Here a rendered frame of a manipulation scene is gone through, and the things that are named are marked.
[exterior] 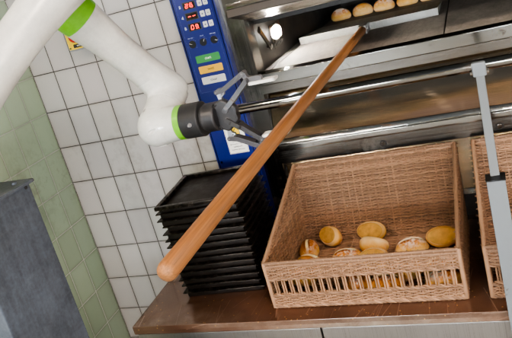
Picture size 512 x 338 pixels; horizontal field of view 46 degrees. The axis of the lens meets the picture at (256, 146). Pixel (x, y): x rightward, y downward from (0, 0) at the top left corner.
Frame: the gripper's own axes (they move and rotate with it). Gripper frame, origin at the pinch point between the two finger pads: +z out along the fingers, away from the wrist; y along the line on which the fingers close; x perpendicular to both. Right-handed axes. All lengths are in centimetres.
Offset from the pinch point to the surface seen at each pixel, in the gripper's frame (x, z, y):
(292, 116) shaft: 14.0, 7.5, -0.4
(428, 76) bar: -18.0, 34.2, 3.8
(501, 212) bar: 4, 47, 32
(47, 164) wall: -44, -114, 18
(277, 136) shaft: 26.6, 7.8, 0.0
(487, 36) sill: -56, 49, 4
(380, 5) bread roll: -153, 5, -1
